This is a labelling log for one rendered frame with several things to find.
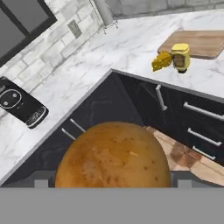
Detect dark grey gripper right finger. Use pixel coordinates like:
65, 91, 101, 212
170, 171, 221, 188

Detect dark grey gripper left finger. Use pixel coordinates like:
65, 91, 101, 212
2, 170, 57, 188

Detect brown baked potato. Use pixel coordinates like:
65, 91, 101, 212
54, 121, 172, 188

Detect yellow cheese wedge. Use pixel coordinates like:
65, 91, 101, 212
150, 51, 173, 73

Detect yellow condiment jar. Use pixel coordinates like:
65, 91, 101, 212
171, 43, 191, 74

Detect wooden cutting board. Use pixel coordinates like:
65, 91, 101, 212
157, 30, 224, 60

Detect dark cupboard door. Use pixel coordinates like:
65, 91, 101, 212
2, 122, 77, 186
65, 71, 146, 138
114, 71, 187, 147

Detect dark drawer front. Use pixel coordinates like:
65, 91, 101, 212
186, 139, 224, 168
178, 92, 224, 130
182, 116, 224, 152

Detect black small appliance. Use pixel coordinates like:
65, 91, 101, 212
0, 76, 50, 130

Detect black framed window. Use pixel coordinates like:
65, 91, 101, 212
0, 0, 58, 67

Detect silver drawer handle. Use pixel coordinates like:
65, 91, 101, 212
186, 127, 223, 147
183, 101, 224, 122
192, 144, 217, 161

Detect silver cupboard handle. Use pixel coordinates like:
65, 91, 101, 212
69, 117, 87, 134
155, 84, 169, 112
60, 127, 77, 141

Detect grey wall socket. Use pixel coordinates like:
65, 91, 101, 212
66, 19, 83, 39

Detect grey roll on wire stand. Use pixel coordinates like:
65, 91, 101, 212
88, 0, 119, 35

